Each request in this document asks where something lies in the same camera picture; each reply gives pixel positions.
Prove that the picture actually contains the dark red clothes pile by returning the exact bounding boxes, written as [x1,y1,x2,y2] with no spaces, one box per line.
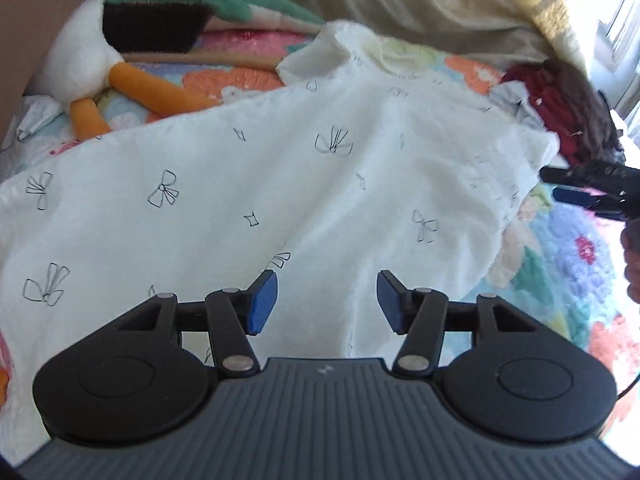
[501,59,626,167]

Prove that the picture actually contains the light grey cloth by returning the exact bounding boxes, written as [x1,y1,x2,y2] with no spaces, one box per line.
[489,82,547,131]

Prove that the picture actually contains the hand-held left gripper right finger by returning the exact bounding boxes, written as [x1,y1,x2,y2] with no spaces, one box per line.
[376,269,537,377]

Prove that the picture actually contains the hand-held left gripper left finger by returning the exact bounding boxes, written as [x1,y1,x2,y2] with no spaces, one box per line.
[118,269,279,377]

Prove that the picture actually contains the white bow print garment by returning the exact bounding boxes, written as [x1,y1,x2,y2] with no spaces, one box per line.
[0,19,560,463]

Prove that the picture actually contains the cream blanket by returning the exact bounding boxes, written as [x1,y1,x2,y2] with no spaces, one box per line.
[180,0,591,73]

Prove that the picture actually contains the white plush toy orange legs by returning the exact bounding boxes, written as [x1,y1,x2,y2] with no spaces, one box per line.
[42,0,221,141]

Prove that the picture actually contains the person's right hand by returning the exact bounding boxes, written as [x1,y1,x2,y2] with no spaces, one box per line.
[620,218,640,306]

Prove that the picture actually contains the window frame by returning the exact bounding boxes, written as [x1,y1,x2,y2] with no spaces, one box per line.
[590,0,640,126]

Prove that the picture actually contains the floral quilt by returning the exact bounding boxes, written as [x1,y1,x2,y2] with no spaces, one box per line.
[0,27,640,441]

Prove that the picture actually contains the black cable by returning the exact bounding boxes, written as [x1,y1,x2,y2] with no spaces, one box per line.
[617,367,640,404]

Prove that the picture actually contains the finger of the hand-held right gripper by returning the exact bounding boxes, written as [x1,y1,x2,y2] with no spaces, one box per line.
[540,160,640,196]
[553,186,632,221]

